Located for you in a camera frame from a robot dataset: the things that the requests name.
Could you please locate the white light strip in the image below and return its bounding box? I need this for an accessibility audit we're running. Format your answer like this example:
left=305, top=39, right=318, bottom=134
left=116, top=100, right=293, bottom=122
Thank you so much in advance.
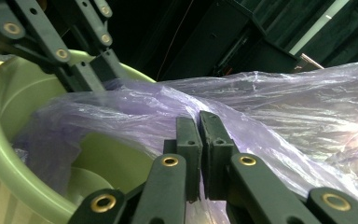
left=288, top=0, right=351, bottom=56

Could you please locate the thin orange cable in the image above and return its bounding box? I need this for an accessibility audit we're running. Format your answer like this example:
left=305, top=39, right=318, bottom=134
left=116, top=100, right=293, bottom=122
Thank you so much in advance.
left=156, top=0, right=198, bottom=82

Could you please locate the dark green curtain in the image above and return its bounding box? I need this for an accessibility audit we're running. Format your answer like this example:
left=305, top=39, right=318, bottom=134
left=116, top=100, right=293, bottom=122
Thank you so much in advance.
left=239, top=0, right=358, bottom=68

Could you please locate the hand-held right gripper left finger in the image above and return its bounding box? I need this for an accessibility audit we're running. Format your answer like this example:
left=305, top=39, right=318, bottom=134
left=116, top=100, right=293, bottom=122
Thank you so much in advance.
left=162, top=116, right=204, bottom=203

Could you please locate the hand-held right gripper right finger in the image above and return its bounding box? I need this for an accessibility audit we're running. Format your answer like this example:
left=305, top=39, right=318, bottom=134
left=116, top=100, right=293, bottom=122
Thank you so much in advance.
left=199, top=110, right=240, bottom=201

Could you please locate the purple plastic bag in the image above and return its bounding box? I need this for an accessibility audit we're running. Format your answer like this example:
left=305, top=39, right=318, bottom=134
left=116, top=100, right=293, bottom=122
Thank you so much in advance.
left=10, top=59, right=358, bottom=224

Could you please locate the black metal stand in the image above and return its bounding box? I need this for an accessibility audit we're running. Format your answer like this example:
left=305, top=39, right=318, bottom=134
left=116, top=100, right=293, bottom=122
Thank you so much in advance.
left=159, top=0, right=300, bottom=82

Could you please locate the light green plastic bin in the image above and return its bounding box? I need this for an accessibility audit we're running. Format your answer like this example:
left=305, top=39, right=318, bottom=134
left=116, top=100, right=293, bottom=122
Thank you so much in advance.
left=0, top=49, right=157, bottom=224

